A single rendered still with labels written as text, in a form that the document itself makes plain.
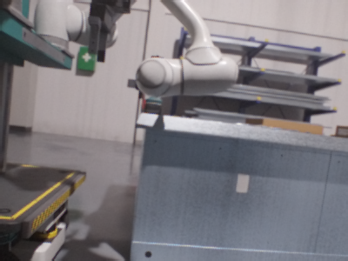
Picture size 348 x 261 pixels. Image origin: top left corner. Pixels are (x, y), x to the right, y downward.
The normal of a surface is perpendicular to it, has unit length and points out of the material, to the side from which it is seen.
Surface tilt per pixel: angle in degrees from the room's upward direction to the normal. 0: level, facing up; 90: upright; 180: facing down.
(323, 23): 90
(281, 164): 90
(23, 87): 90
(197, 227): 90
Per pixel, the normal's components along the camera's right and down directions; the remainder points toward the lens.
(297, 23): 0.04, 0.07
